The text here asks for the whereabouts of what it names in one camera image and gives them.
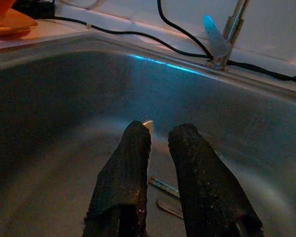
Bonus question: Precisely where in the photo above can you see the white bowl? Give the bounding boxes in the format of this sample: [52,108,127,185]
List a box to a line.
[142,119,155,136]

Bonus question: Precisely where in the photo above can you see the metal sink faucet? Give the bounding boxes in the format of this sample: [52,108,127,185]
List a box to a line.
[202,0,250,72]

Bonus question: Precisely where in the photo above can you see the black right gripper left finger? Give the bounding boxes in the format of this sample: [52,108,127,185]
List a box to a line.
[82,120,153,237]

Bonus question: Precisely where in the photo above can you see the black power cable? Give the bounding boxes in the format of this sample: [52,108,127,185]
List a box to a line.
[157,0,211,59]
[225,60,296,86]
[54,15,213,60]

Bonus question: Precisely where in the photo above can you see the orange bowl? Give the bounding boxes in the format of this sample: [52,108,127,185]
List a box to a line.
[0,0,18,27]

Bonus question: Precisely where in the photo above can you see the metal cutlery piece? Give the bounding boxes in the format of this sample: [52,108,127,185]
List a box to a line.
[148,175,181,199]
[157,199,185,220]

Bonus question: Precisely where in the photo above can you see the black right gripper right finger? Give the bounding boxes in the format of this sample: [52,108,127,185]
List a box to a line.
[167,123,264,237]

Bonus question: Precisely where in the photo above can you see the orange plate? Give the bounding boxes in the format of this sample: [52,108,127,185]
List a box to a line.
[0,8,39,40]

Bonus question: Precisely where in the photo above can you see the stainless steel sink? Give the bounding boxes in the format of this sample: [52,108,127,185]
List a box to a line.
[0,32,296,237]

